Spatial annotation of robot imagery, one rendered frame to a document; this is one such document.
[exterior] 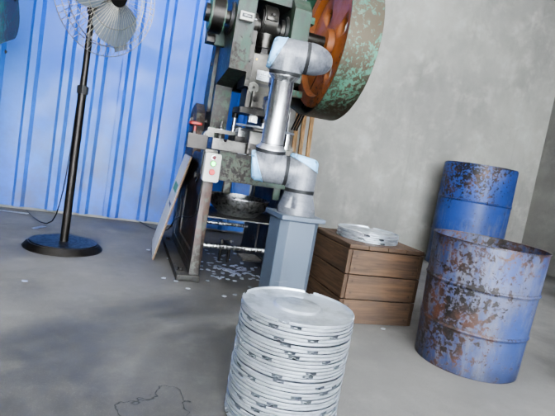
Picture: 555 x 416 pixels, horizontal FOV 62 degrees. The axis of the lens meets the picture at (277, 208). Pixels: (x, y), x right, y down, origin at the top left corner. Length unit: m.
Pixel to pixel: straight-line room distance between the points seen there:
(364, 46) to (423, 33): 2.13
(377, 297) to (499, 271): 0.59
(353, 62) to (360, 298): 1.13
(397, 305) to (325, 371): 1.08
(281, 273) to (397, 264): 0.59
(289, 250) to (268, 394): 0.74
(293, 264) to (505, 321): 0.77
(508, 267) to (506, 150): 3.37
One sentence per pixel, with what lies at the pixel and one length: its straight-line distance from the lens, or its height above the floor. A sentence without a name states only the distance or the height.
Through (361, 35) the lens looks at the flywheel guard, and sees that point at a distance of 2.41.
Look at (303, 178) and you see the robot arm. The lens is 1.78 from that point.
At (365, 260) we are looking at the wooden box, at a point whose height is 0.29.
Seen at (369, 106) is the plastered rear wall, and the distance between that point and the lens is 4.18.
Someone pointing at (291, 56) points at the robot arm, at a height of 1.02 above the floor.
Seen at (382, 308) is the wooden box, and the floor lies 0.08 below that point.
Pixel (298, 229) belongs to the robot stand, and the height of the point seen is 0.40.
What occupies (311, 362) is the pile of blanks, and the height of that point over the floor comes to 0.21.
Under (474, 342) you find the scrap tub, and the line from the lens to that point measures 1.83.
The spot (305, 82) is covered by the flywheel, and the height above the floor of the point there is 1.14.
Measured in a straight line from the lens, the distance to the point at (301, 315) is 1.16.
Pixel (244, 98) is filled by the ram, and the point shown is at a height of 0.93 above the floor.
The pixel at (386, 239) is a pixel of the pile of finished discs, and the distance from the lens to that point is 2.15.
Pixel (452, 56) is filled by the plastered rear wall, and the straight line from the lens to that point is 4.67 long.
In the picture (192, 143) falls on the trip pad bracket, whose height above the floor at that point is 0.66.
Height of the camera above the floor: 0.65
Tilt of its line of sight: 6 degrees down
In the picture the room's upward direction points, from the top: 10 degrees clockwise
